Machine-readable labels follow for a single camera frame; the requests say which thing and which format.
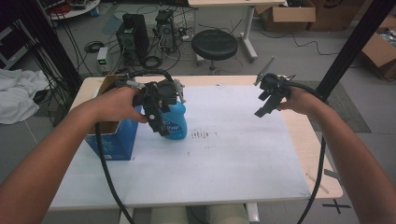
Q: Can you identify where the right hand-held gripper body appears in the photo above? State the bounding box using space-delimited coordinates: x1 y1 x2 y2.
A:
257 72 293 108

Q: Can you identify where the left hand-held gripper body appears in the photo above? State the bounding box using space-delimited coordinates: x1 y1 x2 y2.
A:
133 79 179 126

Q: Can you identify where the blue plastic bottle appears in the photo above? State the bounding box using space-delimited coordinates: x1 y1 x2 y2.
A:
161 101 189 141

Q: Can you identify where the blue cardboard box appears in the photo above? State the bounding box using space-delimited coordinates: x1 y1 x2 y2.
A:
84 74 144 161

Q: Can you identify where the person's right hand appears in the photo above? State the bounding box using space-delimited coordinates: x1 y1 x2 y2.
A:
276 86 323 116

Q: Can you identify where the person's left hand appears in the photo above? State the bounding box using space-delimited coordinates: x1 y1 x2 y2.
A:
92 86 149 125

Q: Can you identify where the white-legged wooden desk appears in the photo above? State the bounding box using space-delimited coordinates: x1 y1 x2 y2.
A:
187 0 288 63

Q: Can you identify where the black round stool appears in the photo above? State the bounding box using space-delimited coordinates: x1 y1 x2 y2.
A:
190 29 239 75

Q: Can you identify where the open brown cardboard box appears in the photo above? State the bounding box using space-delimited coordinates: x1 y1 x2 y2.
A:
254 0 318 33

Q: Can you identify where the large black computer tower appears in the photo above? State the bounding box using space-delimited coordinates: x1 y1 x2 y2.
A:
115 12 151 64

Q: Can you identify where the small open computer tower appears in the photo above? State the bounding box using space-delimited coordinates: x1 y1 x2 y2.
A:
154 8 177 54

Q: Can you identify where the light wooden table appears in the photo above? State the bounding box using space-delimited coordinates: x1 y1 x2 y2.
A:
49 75 344 213

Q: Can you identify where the white power supply unit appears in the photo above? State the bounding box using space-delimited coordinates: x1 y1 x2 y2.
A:
95 46 110 75

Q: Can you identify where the white table mat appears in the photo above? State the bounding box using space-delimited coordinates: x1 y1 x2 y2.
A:
50 84 312 209

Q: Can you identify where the grey floor mat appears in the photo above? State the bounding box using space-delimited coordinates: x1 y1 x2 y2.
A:
291 79 372 133

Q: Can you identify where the black metal stand pole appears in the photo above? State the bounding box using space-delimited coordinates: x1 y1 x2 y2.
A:
17 0 84 91
315 0 396 101

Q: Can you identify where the closed brown cardboard box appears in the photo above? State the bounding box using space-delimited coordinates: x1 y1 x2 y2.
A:
307 0 373 32

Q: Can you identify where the cardboard box with contents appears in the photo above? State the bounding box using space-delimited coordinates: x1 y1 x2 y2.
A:
360 14 396 80

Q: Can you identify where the round white table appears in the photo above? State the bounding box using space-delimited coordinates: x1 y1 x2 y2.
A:
39 0 102 21

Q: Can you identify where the white cloth heap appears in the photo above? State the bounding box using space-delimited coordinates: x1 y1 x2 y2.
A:
0 67 51 126

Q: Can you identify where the grey metal rack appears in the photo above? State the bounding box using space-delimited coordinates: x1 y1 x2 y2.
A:
0 21 34 70

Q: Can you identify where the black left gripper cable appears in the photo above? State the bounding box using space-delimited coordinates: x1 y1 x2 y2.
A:
94 68 176 224

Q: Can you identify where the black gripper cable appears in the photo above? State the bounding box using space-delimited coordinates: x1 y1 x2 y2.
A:
94 68 176 224
288 79 328 224

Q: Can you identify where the coiled black cable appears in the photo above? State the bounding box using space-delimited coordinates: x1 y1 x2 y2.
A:
84 40 106 54

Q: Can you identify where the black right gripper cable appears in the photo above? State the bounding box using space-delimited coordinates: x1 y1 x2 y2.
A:
288 79 328 224

